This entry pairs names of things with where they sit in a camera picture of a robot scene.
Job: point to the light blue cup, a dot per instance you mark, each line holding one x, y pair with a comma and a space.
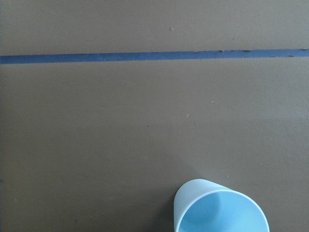
203, 206

